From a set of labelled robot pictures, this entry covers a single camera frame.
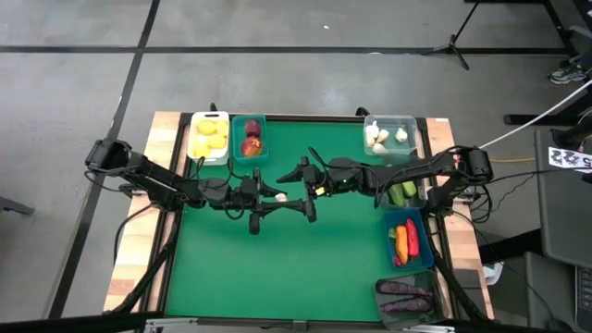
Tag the black clamp knob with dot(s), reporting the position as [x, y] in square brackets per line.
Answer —
[362, 111]
[213, 107]

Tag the beige garlic bulb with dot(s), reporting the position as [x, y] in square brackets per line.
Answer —
[370, 139]
[401, 134]
[379, 148]
[383, 135]

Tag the red and yellow apple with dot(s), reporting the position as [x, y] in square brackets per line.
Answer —
[251, 146]

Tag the white crumpled bag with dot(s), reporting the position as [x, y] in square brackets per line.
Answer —
[494, 273]

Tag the smoky dark plastic bin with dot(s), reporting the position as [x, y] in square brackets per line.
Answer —
[407, 320]

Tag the orange carrot with green top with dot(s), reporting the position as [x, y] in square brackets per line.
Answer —
[402, 245]

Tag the person's shoe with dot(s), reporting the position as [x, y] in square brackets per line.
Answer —
[566, 74]

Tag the yellow lemon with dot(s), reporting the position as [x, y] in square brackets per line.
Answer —
[206, 127]
[215, 141]
[222, 128]
[201, 149]

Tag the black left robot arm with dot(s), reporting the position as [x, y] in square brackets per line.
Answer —
[148, 173]

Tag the grey chair leg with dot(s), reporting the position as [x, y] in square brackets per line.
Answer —
[16, 206]

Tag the clear plastic bin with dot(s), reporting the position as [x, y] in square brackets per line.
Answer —
[407, 148]

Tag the grey power strip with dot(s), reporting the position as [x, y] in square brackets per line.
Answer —
[464, 196]

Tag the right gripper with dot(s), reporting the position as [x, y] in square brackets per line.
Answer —
[342, 178]

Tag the white garlic bulb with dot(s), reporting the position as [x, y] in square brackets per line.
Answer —
[373, 126]

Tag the dark grey desk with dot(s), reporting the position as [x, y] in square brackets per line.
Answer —
[569, 217]

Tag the black frame bar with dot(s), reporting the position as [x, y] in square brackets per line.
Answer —
[69, 323]

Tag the white plastic bin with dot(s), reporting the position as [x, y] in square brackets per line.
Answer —
[209, 160]

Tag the white printed tag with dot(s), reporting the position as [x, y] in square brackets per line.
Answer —
[566, 158]

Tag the teal plastic bin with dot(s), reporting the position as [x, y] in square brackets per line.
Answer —
[235, 134]

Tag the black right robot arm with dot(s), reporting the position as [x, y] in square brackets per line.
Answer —
[416, 171]

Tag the long red pepper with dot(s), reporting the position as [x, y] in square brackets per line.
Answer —
[411, 238]

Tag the black tripod stand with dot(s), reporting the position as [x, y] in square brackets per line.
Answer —
[452, 45]

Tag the dark green cucumber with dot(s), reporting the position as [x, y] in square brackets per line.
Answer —
[397, 194]

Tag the small red pepper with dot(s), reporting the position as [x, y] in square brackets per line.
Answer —
[397, 261]

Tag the small garlic bulb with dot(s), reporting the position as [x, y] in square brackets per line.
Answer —
[280, 197]

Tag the dark red beet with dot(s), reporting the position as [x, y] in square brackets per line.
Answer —
[252, 127]

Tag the black floor stand base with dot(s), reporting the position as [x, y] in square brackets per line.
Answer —
[522, 119]

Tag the green-tinted clear bin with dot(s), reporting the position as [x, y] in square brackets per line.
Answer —
[418, 203]

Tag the light green cucumber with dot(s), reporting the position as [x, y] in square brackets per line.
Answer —
[409, 188]

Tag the blue plastic bin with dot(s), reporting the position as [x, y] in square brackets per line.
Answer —
[426, 231]

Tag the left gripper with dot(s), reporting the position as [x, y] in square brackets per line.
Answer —
[231, 194]

